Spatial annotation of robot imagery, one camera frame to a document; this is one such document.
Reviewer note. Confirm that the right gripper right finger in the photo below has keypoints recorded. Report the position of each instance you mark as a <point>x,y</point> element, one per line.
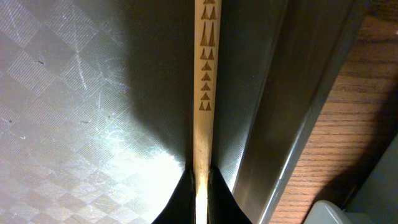
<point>222,207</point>

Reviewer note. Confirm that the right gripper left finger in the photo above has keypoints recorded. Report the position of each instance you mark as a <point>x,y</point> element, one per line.
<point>180,209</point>

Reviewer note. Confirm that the grey dishwasher rack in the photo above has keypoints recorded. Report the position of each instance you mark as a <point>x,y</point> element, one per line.
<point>375,202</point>

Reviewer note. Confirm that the dark brown tray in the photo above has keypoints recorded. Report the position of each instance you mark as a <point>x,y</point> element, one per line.
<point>97,102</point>

